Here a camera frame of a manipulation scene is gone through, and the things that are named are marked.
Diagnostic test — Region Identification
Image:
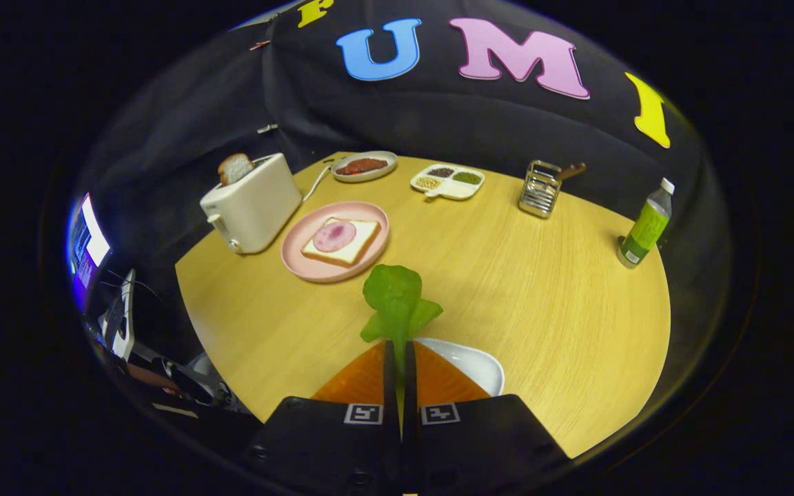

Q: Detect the brown meat piece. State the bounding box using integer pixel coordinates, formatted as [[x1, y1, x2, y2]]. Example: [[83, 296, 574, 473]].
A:
[[336, 158, 388, 176]]

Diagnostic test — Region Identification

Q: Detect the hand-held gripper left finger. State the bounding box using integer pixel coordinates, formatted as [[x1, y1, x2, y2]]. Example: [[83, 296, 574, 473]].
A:
[[245, 340, 401, 496]]

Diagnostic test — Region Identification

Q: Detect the white stand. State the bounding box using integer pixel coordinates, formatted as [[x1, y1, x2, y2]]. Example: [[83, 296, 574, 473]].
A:
[[97, 269, 137, 360]]

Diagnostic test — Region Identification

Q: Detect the toasted bread slice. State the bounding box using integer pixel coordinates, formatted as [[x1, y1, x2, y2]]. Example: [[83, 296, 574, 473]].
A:
[[217, 153, 255, 186]]

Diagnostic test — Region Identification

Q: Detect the white bread slice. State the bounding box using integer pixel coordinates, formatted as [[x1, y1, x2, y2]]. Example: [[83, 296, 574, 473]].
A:
[[301, 217, 381, 267]]

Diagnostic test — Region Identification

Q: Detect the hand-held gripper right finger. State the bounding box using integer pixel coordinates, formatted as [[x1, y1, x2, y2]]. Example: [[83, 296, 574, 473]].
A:
[[400, 340, 570, 496]]

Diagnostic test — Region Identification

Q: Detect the white divided dish with grains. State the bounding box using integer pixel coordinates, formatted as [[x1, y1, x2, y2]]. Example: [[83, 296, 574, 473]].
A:
[[410, 163, 485, 201]]

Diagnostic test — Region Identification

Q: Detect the pink plate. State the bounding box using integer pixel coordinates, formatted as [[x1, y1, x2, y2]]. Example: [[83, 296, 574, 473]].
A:
[[281, 201, 390, 284]]

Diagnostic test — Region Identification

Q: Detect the white plate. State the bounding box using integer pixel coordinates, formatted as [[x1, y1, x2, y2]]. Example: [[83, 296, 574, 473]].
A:
[[414, 338, 506, 397]]

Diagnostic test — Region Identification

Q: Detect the black backdrop cloth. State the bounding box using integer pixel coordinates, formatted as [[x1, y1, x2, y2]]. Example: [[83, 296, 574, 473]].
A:
[[80, 0, 708, 276]]

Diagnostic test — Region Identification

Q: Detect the grey plate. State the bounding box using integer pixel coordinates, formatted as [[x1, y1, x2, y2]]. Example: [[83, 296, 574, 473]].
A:
[[331, 151, 398, 183]]

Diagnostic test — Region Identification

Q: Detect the lit monitor screen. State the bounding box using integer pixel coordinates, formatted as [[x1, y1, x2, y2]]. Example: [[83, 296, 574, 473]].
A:
[[66, 193, 112, 311]]

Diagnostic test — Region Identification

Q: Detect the metal wire rack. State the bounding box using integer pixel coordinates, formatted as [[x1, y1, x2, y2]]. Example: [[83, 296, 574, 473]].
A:
[[518, 160, 587, 219]]

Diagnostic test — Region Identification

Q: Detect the white toaster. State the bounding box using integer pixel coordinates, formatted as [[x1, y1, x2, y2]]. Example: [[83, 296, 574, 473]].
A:
[[200, 153, 303, 254]]

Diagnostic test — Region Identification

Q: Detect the pink ham slice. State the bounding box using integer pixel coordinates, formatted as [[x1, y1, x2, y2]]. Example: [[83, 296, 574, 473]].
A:
[[312, 220, 357, 253]]

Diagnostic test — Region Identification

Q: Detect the green lettuce leaf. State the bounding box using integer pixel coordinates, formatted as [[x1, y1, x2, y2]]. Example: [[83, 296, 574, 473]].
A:
[[360, 264, 444, 376]]

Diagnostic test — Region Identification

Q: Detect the white toaster cable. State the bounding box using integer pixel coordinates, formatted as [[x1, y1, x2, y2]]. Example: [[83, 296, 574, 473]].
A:
[[302, 164, 334, 202]]

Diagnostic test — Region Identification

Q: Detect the green drink bottle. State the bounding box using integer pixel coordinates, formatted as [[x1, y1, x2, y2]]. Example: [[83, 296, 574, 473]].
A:
[[617, 178, 675, 269]]

